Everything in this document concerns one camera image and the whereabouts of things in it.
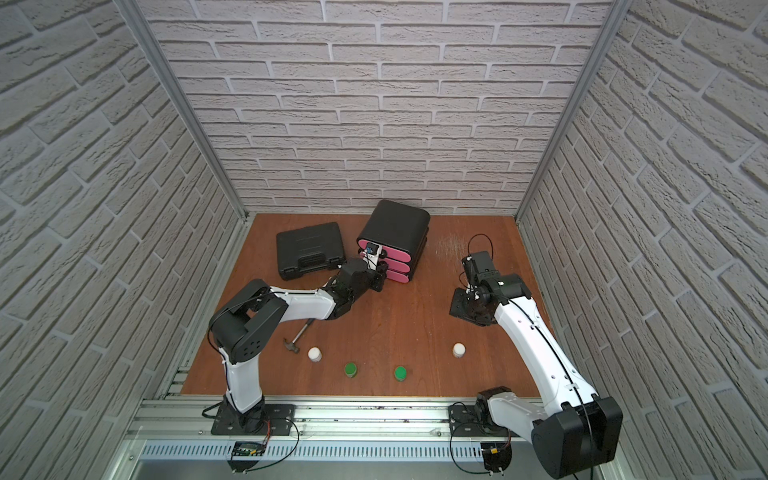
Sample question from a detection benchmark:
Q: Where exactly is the pink drawer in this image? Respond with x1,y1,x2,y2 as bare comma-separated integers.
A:
386,271,410,284
379,258,411,273
358,239,412,263

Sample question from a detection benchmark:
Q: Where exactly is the pink top drawer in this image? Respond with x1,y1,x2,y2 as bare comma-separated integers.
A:
358,239,412,263

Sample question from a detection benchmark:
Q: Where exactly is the white paint bottle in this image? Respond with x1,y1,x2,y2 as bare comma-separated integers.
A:
308,347,322,362
452,343,466,359

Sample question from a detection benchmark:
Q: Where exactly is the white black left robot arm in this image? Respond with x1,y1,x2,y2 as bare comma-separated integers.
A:
207,258,387,415

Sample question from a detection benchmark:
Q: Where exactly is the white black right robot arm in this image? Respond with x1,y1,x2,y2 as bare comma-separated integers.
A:
449,275,623,479

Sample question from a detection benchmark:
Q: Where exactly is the pink bottom drawer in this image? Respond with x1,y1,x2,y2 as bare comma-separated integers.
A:
386,271,410,284

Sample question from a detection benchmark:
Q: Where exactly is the black drawer cabinet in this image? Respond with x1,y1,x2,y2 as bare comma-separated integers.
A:
357,199,431,283

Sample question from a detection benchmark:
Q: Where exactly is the green paint bottle left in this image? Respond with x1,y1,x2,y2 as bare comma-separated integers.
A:
344,362,358,378

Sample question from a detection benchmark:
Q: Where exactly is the green paint bottle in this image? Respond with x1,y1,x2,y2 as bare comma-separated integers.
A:
393,366,408,382
344,362,358,378

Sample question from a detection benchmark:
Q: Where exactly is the green paint bottle right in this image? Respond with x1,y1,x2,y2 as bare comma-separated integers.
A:
393,366,408,382

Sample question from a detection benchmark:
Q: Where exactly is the black plastic tool case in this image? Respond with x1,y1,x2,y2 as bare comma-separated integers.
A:
276,222,346,280

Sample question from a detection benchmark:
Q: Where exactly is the right electronics board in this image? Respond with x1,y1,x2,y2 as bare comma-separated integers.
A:
480,442,513,475

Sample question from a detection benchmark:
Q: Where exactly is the electronics board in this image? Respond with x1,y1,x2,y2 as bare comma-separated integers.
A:
480,442,513,475
228,441,267,473

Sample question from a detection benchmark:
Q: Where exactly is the left electronics board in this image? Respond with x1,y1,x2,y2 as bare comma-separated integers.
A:
228,441,267,473

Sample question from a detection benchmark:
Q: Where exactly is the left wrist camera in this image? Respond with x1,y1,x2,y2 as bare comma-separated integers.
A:
360,242,387,270

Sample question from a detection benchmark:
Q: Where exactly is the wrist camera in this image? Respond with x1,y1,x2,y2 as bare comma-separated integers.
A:
360,242,387,270
462,251,498,288

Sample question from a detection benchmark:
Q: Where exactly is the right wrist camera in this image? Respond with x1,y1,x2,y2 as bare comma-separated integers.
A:
462,251,498,288

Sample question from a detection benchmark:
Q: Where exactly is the hammer with black handle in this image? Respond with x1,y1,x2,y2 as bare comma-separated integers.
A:
283,319,315,354

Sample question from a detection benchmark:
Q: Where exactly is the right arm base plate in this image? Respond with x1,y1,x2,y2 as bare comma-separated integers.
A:
448,402,508,438

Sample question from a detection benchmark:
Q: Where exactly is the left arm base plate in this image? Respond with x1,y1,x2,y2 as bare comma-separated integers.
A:
211,402,296,436

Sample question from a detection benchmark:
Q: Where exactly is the aluminium front rail frame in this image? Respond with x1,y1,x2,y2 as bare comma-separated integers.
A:
103,395,548,479

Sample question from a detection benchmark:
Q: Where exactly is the aluminium left floor rail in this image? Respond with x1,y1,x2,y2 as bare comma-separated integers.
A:
144,216,254,400

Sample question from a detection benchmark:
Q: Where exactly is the aluminium corner post right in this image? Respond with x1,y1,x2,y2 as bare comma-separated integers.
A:
514,0,632,223

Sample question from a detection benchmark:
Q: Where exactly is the aluminium corner post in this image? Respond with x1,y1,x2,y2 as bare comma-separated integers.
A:
115,0,248,221
514,0,632,223

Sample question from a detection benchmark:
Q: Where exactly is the aluminium corner post left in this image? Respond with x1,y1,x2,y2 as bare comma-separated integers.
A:
115,0,248,221

